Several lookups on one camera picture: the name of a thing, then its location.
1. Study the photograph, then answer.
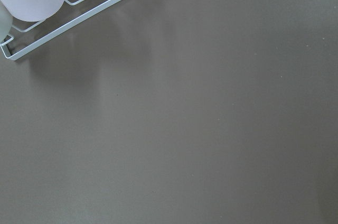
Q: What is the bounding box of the green frosted cup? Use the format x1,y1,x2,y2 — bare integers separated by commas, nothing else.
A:
0,3,13,42

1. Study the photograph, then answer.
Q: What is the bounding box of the white wire cup rack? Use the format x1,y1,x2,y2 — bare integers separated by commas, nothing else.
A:
1,0,122,61

